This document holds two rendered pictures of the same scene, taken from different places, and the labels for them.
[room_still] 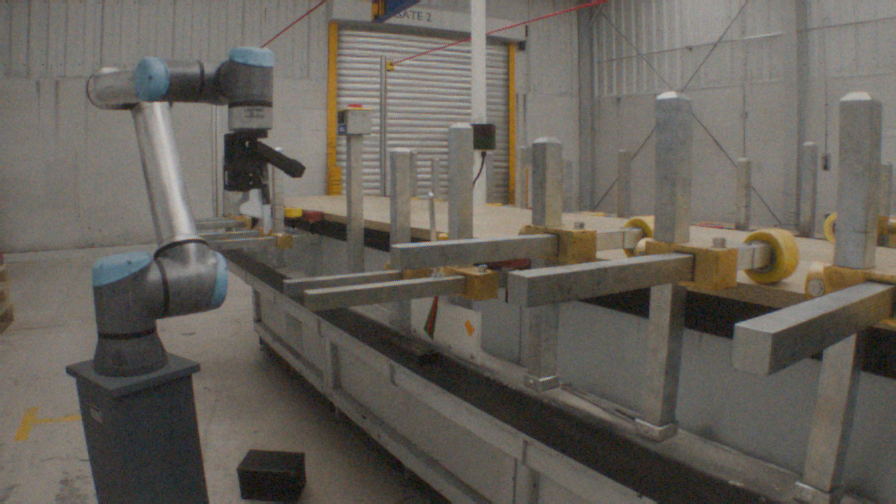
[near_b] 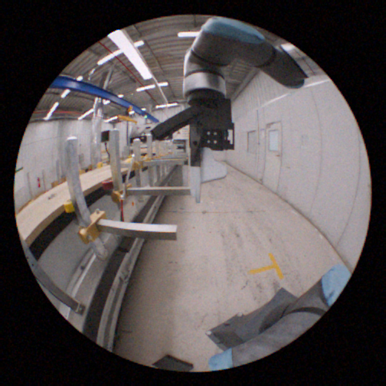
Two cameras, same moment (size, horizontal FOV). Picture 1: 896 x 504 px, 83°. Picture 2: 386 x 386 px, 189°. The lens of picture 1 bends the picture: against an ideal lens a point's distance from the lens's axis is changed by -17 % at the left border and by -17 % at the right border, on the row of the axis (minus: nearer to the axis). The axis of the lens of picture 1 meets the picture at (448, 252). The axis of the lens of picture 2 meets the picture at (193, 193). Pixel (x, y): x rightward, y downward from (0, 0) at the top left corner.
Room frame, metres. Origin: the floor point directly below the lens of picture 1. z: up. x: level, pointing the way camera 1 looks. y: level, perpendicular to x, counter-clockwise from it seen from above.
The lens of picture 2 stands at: (1.39, 0.49, 1.02)
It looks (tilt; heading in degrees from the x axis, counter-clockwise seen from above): 21 degrees down; 211
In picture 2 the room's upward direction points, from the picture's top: straight up
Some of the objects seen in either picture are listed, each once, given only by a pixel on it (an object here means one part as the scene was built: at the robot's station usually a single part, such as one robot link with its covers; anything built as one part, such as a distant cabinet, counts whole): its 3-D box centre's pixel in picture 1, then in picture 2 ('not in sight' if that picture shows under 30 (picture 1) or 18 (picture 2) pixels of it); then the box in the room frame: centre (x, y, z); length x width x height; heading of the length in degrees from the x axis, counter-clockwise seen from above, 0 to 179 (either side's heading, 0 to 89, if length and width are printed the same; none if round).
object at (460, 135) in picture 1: (460, 248); (117, 181); (1.17, -0.02, 0.91); 0.04 x 0.04 x 0.48; 32
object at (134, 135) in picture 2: not in sight; (158, 152); (-0.99, -2.02, 0.95); 1.65 x 0.70 x 1.90; 122
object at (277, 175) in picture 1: (278, 211); not in sight; (2.23, 0.64, 0.91); 0.04 x 0.04 x 0.48; 32
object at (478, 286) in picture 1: (468, 280); (121, 192); (1.16, -0.04, 0.85); 0.14 x 0.06 x 0.05; 32
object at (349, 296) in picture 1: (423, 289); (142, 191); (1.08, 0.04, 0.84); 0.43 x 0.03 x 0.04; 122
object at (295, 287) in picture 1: (380, 280); (109, 227); (1.31, 0.15, 0.82); 0.44 x 0.03 x 0.04; 122
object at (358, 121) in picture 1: (354, 123); not in sight; (1.61, 0.25, 1.18); 0.07 x 0.07 x 0.08; 32
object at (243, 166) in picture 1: (246, 162); (208, 123); (1.16, 0.39, 1.08); 0.09 x 0.08 x 0.12; 118
